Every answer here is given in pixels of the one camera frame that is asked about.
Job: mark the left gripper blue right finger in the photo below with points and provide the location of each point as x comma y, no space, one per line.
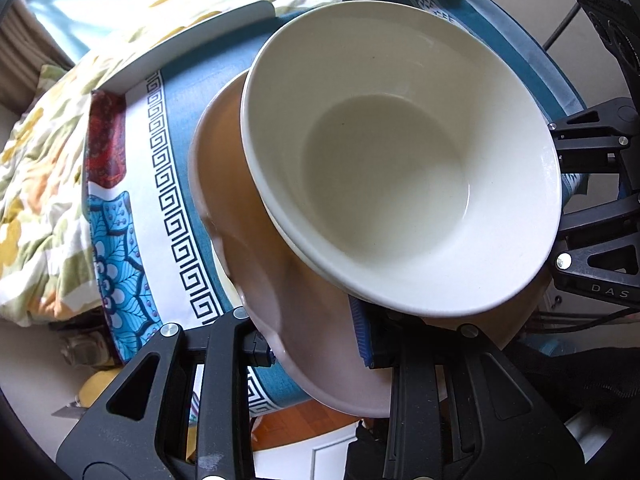
373,331

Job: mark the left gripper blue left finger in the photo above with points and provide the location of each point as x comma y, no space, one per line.
261,354

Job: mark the pink square bowl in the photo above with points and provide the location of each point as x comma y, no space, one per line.
303,346

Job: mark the white ribbed bowl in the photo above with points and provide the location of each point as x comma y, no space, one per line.
413,147

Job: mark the cream round bowl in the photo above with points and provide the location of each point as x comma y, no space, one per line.
307,241

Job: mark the blue patterned tablecloth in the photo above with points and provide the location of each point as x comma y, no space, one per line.
155,261

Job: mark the yellow object on floor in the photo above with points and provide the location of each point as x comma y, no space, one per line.
95,385

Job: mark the floral striped duvet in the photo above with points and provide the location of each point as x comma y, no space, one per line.
46,256

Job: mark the green striped pillow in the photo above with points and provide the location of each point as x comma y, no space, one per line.
49,76

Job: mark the left brown curtain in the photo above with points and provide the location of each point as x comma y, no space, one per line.
25,47

